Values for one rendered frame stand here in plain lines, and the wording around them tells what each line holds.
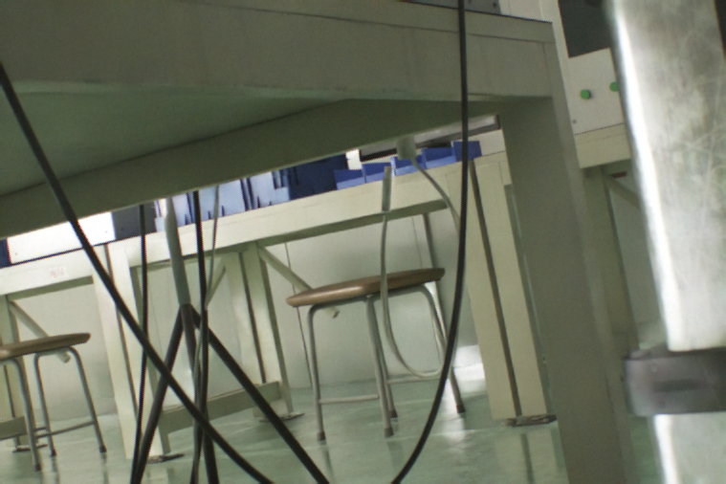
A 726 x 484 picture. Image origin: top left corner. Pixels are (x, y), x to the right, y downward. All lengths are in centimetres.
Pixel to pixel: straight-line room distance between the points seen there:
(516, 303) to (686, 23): 306
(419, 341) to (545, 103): 437
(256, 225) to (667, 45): 352
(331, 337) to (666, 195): 562
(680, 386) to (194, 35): 58
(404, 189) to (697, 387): 321
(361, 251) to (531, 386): 251
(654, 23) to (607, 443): 107
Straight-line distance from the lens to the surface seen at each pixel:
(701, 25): 52
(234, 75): 103
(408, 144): 169
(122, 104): 143
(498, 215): 357
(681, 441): 53
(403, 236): 586
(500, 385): 363
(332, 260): 607
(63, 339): 501
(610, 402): 155
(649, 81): 53
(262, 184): 422
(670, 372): 52
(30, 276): 471
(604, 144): 343
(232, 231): 407
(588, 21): 370
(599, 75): 368
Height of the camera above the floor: 50
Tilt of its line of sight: 1 degrees up
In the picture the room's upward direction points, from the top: 11 degrees counter-clockwise
